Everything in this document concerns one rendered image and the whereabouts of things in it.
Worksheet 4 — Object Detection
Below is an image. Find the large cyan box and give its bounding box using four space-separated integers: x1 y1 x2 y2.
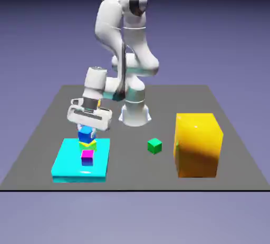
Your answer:
51 138 111 184

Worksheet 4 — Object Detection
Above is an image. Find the small magenta cube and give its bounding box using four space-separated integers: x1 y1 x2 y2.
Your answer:
81 149 95 167

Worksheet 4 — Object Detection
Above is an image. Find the small yellow cube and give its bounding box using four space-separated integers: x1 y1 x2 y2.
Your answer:
79 139 98 153

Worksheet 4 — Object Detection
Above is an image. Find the large yellow box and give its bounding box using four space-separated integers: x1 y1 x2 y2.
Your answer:
173 112 225 179

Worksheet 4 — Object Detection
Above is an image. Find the small blue cube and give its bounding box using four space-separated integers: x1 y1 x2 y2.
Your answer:
78 126 97 144

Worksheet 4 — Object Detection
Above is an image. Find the small green cube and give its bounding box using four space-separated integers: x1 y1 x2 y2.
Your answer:
147 137 163 155

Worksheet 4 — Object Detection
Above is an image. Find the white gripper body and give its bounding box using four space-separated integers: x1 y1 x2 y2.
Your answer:
66 104 113 132

